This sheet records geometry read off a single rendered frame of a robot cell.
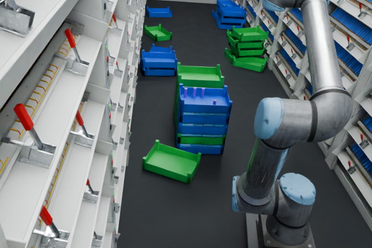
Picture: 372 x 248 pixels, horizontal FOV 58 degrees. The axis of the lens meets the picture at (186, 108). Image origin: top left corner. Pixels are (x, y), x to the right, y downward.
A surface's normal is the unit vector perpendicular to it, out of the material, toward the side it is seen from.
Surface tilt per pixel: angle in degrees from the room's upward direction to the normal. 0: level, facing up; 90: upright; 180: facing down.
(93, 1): 90
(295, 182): 2
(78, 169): 19
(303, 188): 2
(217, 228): 0
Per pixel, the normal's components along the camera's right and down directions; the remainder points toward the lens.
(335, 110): 0.18, -0.33
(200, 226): 0.08, -0.83
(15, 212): 0.41, -0.78
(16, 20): 0.07, 0.55
